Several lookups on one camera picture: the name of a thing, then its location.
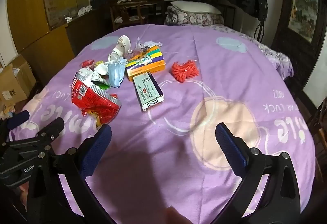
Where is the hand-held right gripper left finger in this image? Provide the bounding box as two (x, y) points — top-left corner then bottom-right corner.
(27, 124), (114, 224)

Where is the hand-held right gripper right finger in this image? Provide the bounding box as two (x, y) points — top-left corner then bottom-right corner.
(215, 123), (302, 224)

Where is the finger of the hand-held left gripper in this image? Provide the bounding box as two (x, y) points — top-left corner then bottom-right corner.
(10, 117), (65, 160)
(0, 110), (30, 143)

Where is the red snack packet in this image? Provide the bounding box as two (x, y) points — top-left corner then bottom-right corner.
(71, 68), (122, 128)

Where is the blue face mask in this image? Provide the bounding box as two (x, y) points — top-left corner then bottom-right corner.
(104, 57), (129, 88)

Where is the striped orange medicine box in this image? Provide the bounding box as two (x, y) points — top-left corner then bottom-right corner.
(125, 45), (166, 82)

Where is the white paper cup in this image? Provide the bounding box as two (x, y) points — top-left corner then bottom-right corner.
(109, 35), (132, 61)

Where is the clear plastic wrapper trash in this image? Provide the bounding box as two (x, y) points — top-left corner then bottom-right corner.
(135, 37), (162, 51)

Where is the brown cardboard box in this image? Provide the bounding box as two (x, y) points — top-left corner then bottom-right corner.
(0, 54), (37, 109)

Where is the white purple medicine box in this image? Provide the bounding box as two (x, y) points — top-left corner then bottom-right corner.
(133, 72), (164, 112)

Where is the white plastic scrap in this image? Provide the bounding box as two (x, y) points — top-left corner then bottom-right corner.
(93, 64), (110, 77)

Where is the purple printed blanket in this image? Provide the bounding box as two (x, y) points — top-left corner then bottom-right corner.
(10, 24), (317, 224)

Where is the floral bed sheet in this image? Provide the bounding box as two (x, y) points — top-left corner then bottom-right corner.
(212, 24), (294, 79)

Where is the folded floral quilt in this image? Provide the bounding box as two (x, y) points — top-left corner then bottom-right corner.
(165, 7), (225, 27)

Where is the wooden chair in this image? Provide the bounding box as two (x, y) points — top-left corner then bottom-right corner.
(110, 0), (146, 31)

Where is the white pillow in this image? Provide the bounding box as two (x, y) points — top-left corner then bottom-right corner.
(171, 1), (222, 15)

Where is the wooden table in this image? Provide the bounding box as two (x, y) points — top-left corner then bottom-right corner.
(116, 0), (184, 25)

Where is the framed landscape painting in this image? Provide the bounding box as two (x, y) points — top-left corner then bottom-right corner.
(272, 0), (324, 61)

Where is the red string bundle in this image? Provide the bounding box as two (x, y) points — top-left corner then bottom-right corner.
(171, 60), (200, 83)

